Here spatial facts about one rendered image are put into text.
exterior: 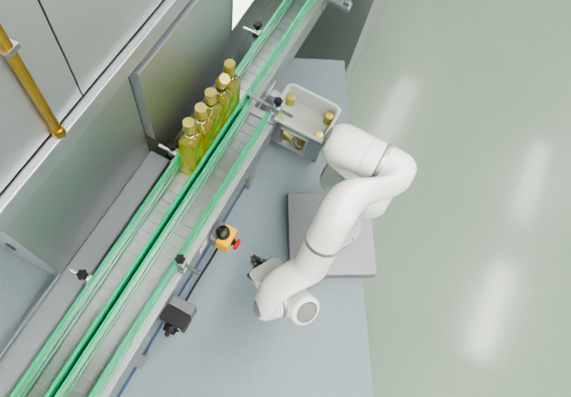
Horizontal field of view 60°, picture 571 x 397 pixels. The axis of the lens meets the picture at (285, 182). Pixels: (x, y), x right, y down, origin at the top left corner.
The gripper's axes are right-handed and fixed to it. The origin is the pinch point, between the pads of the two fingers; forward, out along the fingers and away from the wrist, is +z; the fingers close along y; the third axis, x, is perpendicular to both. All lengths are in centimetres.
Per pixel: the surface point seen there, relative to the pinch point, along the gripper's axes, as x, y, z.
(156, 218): 21.0, -19.7, 17.7
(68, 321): 14, -54, 2
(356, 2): 45, 104, 69
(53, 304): 15, -56, 12
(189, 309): -2.7, -24.3, 0.4
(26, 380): 8, -68, -5
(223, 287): -17.4, -10.0, 21.7
